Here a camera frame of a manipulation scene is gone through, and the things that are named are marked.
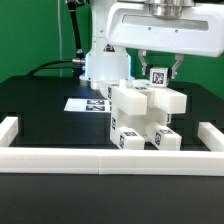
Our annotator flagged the grey hanging cable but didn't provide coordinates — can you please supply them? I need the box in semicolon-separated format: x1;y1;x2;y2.
57;0;64;78

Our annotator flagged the white chair seat part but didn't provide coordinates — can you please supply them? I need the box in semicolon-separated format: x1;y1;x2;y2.
110;108;171;140

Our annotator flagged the white tag sheet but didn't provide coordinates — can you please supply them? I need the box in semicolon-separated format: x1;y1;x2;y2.
64;98;112;113

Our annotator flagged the white chair back frame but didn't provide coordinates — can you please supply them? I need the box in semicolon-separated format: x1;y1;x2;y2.
100;79;187;115

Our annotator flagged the white U-shaped fence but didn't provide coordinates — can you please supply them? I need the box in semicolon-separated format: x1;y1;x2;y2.
0;117;224;176

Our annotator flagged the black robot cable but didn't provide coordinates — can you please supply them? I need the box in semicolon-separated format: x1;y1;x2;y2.
27;0;88;78

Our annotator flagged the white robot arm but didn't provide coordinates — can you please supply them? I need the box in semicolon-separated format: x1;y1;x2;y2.
65;0;224;89

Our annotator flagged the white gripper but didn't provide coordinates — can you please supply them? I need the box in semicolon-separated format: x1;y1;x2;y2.
106;2;224;79

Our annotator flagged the white tagged cube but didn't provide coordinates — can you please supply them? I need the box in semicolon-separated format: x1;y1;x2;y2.
149;68;168;87

